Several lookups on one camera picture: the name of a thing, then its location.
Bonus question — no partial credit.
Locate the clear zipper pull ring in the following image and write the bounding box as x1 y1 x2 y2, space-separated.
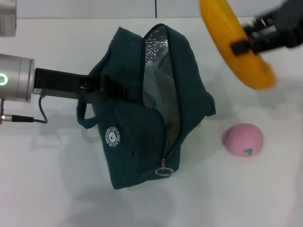
155 158 174 177

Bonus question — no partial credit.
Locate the dark teal insulated lunch bag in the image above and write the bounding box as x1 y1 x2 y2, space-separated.
76 23 216 190

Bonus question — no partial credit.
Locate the dark left arm cable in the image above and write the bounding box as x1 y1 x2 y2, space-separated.
4 96 49 124

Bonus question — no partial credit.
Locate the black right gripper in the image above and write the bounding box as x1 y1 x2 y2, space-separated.
231 0 303 57

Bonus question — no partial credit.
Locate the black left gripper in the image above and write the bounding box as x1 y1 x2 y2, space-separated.
33 68 141 105

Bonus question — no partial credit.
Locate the yellow banana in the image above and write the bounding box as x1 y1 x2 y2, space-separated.
200 0 277 90

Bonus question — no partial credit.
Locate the pink toy peach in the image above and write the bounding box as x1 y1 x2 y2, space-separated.
222 123 264 157

